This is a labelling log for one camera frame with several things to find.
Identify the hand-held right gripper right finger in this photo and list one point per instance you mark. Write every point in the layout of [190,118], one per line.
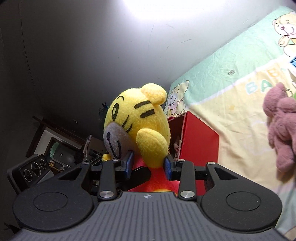
[168,169]

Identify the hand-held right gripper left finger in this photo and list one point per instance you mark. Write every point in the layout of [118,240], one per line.
[129,164]

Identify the red cardboard box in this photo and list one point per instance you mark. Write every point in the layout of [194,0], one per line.
[196,143]

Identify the yellow tiger plush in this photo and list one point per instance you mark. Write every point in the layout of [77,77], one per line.
[138,120]

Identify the mauve teddy bear plush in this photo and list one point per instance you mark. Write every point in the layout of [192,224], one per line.
[282,129]

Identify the dark bag with clip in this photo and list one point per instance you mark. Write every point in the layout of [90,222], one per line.
[103,115]

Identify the dark wooden cabinet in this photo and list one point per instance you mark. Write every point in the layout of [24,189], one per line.
[39,129]

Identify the black appliance with dials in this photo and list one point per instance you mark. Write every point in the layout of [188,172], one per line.
[32,171]

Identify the bear printed bed sheet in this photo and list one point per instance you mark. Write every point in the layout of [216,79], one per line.
[231,81]

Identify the white power strip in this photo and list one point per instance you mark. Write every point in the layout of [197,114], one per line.
[293,62]

